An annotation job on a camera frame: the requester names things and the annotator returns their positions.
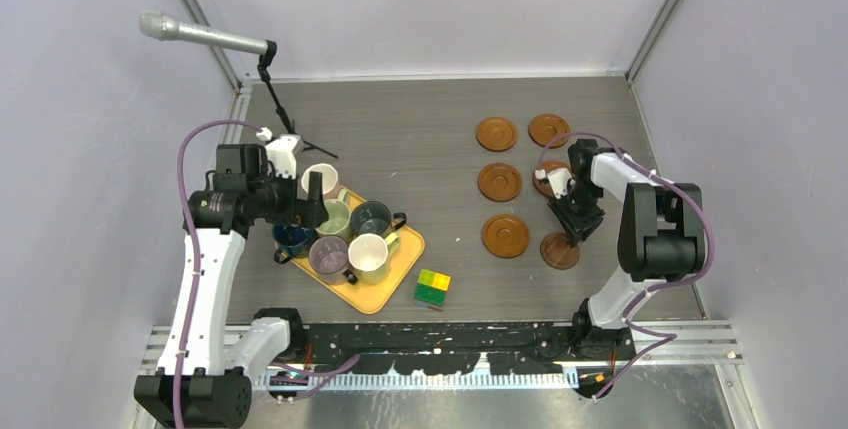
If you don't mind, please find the dark walnut wooden coaster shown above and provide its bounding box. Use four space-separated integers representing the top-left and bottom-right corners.
540 233 581 270

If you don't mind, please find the brown wooden coaster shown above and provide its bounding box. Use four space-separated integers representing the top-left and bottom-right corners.
477 162 523 202
527 114 571 147
533 160 571 198
481 214 530 259
475 116 518 152

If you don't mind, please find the silver microphone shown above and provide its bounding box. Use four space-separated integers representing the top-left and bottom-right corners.
139 11 271 55

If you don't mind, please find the yellow-green faceted mug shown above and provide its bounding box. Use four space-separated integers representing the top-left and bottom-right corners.
348 233 400 284

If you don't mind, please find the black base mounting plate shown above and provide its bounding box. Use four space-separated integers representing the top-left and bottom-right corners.
273 322 635 376

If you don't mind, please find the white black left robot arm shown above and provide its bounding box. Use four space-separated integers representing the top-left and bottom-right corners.
134 137 328 428

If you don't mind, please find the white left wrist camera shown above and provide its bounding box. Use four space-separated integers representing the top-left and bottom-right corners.
256 127 304 179

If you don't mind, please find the dark grey green mug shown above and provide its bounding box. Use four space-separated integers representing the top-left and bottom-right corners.
350 201 407 238

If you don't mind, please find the yellow plastic tray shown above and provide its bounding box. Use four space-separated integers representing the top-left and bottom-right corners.
291 223 426 315

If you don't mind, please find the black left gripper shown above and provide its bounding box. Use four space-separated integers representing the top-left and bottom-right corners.
249 164 327 229

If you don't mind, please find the colourful toy brick block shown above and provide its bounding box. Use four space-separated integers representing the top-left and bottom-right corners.
413 269 452 311

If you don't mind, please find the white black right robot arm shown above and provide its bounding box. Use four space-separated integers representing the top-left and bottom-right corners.
534 133 713 360

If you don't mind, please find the light green mug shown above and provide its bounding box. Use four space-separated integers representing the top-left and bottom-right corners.
317 188 354 243

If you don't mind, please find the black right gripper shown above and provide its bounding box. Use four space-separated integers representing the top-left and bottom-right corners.
549 182 606 246

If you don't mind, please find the dark blue mug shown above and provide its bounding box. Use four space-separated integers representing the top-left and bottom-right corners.
272 225 316 264

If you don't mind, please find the pink faceted mug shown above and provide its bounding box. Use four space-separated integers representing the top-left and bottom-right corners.
300 163 342 200

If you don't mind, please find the purple mug black handle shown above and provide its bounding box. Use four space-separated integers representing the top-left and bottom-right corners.
308 236 359 286

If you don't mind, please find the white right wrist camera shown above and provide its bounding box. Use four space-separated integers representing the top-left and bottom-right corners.
534 167 572 199

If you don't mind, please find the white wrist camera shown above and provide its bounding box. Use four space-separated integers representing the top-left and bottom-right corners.
256 127 304 179
534 167 572 199

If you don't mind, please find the black microphone tripod stand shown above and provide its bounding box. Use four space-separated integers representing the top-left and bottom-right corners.
257 40 298 135

